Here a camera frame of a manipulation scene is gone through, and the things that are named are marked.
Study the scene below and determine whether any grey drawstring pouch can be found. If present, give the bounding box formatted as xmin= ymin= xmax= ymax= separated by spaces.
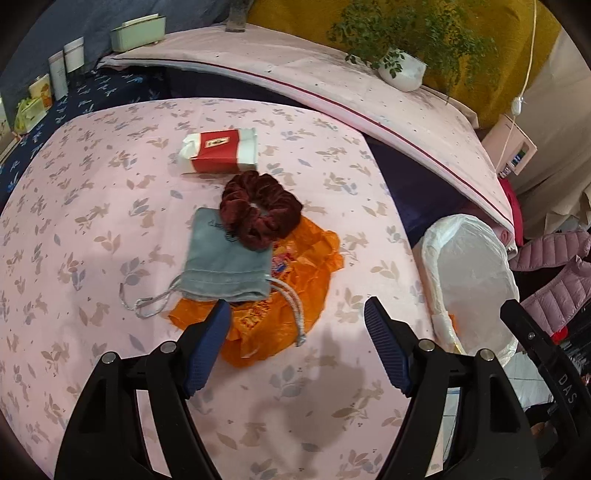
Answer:
xmin=119 ymin=207 xmax=308 ymax=348

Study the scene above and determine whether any pink electronic device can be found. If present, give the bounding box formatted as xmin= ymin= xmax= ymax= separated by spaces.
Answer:
xmin=480 ymin=113 xmax=539 ymax=179

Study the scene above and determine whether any white tumbler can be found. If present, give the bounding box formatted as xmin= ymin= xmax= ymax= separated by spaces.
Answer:
xmin=47 ymin=51 xmax=70 ymax=101
xmin=63 ymin=37 xmax=86 ymax=73

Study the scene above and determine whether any glass vase with pink flowers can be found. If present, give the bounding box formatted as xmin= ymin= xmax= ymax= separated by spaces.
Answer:
xmin=225 ymin=0 xmax=250 ymax=34

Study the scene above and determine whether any green plant in white pot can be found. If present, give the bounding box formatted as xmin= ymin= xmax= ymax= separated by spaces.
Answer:
xmin=327 ymin=0 xmax=502 ymax=100

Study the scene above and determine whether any book with white cover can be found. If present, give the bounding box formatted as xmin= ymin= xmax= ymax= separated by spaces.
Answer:
xmin=0 ymin=133 xmax=22 ymax=161

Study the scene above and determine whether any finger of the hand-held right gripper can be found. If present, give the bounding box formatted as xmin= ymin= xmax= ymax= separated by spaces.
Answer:
xmin=500 ymin=299 xmax=561 ymax=372

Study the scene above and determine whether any red cloth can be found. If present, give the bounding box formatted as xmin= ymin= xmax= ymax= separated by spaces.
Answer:
xmin=496 ymin=178 xmax=525 ymax=245

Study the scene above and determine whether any maroon velvet scrunchie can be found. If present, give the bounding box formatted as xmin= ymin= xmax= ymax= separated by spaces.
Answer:
xmin=219 ymin=170 xmax=303 ymax=251

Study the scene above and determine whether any red white tissue pack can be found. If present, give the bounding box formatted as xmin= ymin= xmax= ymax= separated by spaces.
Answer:
xmin=178 ymin=128 xmax=259 ymax=175

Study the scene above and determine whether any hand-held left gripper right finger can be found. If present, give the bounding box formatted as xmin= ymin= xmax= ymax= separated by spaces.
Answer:
xmin=364 ymin=296 xmax=539 ymax=480

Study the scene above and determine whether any green snack packet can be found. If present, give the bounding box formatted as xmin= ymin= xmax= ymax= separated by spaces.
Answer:
xmin=14 ymin=97 xmax=47 ymax=135

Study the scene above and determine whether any mustard yellow cloth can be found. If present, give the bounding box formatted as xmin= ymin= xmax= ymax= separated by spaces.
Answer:
xmin=245 ymin=0 xmax=568 ymax=130

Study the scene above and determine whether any pink puffer jacket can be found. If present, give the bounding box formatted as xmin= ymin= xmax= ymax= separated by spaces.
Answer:
xmin=508 ymin=228 xmax=591 ymax=334

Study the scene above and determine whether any pink rabbit print tablecloth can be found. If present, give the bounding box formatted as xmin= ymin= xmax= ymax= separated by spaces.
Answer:
xmin=0 ymin=97 xmax=437 ymax=480

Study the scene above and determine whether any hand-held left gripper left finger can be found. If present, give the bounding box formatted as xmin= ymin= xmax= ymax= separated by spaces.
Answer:
xmin=54 ymin=299 xmax=232 ymax=480

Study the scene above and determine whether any trash bin with white liner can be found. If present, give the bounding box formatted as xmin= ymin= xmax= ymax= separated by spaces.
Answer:
xmin=412 ymin=213 xmax=520 ymax=365

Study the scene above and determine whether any grey blue blanket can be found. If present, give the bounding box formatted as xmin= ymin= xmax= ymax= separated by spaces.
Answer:
xmin=0 ymin=0 xmax=236 ymax=97

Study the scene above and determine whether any navy floral cloth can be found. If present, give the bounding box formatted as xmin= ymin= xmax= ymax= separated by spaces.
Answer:
xmin=0 ymin=65 xmax=167 ymax=195

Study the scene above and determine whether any pink sheet with red stripe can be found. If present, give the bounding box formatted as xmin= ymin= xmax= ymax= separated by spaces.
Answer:
xmin=97 ymin=21 xmax=520 ymax=236

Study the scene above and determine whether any orange plastic bag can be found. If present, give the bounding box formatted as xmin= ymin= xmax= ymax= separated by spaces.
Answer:
xmin=167 ymin=217 xmax=346 ymax=370

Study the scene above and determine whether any pale green tissue box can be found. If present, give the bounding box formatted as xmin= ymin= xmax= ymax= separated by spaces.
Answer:
xmin=110 ymin=14 xmax=167 ymax=52

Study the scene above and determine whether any white cable with switch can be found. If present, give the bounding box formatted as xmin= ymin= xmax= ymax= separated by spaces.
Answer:
xmin=510 ymin=0 xmax=539 ymax=134

